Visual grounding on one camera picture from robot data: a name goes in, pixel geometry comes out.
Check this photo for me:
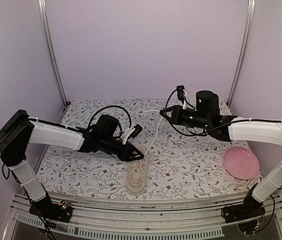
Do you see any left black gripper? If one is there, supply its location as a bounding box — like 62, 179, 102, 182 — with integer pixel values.
99, 135, 145, 162

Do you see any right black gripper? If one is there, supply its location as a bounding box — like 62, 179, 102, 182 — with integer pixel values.
160, 105, 210, 130

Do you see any cream white sneaker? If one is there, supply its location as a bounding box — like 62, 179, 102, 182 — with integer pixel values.
125, 107, 164, 196

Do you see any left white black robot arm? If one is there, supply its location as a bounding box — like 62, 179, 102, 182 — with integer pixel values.
0, 109, 144, 217

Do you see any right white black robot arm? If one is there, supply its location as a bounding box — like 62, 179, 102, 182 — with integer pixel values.
159, 85, 282, 218

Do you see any floral patterned table mat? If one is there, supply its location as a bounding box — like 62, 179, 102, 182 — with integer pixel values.
37, 99, 263, 201

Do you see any pink round plate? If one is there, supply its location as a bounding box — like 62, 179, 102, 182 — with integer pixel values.
223, 147, 260, 180

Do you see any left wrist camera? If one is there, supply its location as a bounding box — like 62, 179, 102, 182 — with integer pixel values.
121, 124, 143, 145

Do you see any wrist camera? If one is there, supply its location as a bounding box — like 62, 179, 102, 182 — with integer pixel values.
176, 85, 189, 110
121, 124, 143, 145

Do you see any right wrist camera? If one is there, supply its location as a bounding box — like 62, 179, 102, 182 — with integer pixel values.
176, 85, 189, 110

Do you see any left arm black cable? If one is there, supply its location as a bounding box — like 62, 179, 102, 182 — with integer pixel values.
89, 105, 132, 138

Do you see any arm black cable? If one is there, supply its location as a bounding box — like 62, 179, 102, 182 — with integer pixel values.
164, 88, 222, 138
89, 105, 132, 138

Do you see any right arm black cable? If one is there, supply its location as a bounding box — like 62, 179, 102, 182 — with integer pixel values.
164, 88, 222, 138

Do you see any aluminium front rail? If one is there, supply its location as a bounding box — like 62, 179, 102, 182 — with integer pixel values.
2, 192, 282, 240

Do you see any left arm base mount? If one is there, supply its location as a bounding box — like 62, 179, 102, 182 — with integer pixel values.
29, 199, 74, 223

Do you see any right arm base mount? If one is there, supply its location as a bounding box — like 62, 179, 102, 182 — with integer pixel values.
221, 198, 266, 223

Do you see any right aluminium frame post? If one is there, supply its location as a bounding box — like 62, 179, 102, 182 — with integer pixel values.
226, 0, 256, 108

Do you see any aluminium frame post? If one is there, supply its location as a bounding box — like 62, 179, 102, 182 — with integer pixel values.
37, 0, 68, 107
226, 0, 256, 108

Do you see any left aluminium frame post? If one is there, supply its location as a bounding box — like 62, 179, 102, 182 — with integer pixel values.
37, 0, 68, 107

